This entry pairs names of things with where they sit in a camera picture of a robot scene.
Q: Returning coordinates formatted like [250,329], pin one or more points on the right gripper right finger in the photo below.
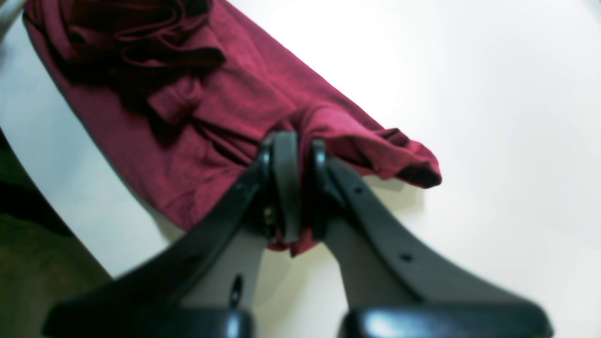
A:
[395,285]

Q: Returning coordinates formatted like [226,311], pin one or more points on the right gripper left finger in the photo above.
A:
[203,285]

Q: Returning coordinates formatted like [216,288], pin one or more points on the dark red t-shirt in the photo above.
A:
[179,94]

